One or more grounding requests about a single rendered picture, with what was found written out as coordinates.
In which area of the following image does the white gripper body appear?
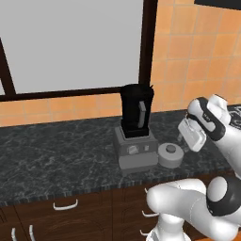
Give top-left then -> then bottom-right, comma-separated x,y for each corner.
177,118 -> 207,153

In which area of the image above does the black and grey blender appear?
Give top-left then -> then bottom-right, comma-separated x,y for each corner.
113,83 -> 159,170

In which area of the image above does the dark wood drawer front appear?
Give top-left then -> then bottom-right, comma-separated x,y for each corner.
14,189 -> 114,222

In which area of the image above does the dark framed window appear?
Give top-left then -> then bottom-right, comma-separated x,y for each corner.
0,0 -> 159,103

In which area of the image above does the dark wall cupboard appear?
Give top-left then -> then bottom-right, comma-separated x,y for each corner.
193,0 -> 241,11

